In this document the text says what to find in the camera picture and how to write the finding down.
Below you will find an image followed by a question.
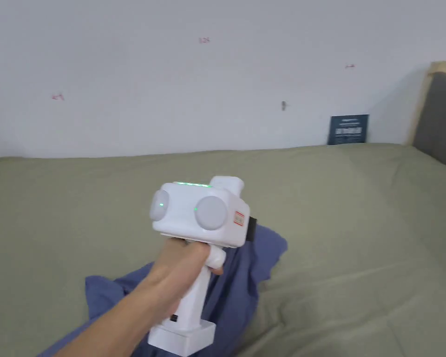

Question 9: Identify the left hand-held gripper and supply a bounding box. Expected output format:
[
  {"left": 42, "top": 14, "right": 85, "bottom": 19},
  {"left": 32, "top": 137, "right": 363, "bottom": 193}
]
[{"left": 147, "top": 175, "right": 260, "bottom": 356}]

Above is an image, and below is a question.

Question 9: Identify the blue shirt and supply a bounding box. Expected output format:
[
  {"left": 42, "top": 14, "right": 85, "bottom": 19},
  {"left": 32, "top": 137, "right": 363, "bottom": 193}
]
[{"left": 37, "top": 223, "right": 289, "bottom": 357}]

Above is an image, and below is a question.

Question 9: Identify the person's left forearm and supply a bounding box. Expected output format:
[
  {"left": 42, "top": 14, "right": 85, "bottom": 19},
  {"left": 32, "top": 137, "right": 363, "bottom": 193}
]
[{"left": 52, "top": 283, "right": 170, "bottom": 357}]

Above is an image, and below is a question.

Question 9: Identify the person's left hand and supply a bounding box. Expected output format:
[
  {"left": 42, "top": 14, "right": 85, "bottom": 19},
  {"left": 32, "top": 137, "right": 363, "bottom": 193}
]
[{"left": 133, "top": 238, "right": 224, "bottom": 321}]

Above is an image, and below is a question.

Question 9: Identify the bed with pale green sheet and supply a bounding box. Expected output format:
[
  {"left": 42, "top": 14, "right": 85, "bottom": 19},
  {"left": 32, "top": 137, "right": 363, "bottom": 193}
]
[{"left": 0, "top": 143, "right": 446, "bottom": 357}]

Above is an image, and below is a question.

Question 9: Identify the dark blue printed card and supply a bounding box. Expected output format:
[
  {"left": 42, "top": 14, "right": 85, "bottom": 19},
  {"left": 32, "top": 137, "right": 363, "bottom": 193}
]
[{"left": 327, "top": 114, "right": 370, "bottom": 146}]

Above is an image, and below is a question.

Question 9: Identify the grey padded headboard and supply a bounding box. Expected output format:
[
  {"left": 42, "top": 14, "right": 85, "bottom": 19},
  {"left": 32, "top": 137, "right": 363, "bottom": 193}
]
[{"left": 412, "top": 70, "right": 446, "bottom": 174}]

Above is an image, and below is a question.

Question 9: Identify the light wooden bed post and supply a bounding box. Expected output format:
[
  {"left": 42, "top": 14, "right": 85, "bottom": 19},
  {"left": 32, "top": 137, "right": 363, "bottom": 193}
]
[{"left": 405, "top": 61, "right": 446, "bottom": 146}]

